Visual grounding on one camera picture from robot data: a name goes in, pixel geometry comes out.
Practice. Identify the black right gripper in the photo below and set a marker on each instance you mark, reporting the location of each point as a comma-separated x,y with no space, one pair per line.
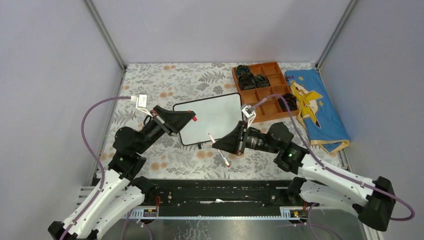
232,143

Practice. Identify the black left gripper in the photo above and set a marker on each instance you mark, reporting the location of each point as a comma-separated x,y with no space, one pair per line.
171,122

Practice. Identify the white red whiteboard marker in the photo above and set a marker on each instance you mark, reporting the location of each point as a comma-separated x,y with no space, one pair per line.
219,151

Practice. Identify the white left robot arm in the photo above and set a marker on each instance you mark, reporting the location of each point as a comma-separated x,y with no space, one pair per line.
120,189

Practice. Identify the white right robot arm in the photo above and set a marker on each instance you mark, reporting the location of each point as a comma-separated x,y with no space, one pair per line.
315,182

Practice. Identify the black framed whiteboard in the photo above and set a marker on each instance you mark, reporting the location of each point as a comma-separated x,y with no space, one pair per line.
215,116

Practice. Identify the floral table cloth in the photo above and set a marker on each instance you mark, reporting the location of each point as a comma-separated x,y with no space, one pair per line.
167,84

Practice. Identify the black coiled band middle left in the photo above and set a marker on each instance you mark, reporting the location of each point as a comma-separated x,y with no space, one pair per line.
246,81

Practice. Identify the black coiled band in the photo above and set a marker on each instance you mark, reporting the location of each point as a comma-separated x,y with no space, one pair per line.
291,101
246,81
242,69
261,81

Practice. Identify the orange wooden compartment tray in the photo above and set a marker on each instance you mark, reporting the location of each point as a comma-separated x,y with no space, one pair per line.
270,110

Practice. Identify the black coiled band middle right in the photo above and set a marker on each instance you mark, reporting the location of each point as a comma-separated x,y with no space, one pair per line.
261,81

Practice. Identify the black coiled band back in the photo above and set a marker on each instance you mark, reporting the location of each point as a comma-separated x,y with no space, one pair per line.
242,69

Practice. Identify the black coiled band front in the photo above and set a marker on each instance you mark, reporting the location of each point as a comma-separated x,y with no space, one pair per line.
291,101

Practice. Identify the blue cartoon cloth bag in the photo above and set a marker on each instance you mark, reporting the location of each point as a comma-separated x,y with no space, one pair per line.
316,111

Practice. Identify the right electronics board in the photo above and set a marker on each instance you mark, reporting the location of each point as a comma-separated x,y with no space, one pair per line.
299,213

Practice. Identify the electronics board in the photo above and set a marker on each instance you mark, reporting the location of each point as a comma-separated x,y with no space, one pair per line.
150,213
299,213

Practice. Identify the left electronics board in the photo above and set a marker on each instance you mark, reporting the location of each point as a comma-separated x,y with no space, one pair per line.
150,213

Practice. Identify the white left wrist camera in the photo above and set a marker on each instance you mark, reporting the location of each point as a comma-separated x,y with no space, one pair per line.
141,103

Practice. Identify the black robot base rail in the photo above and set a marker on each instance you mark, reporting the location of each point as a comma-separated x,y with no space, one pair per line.
217,198

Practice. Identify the left aluminium frame post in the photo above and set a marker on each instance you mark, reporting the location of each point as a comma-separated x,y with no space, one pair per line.
98,21

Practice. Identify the aluminium frame post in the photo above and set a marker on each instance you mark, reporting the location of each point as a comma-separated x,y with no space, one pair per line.
338,29
98,21

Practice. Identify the right aluminium frame post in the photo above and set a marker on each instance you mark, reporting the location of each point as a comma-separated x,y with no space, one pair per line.
338,29

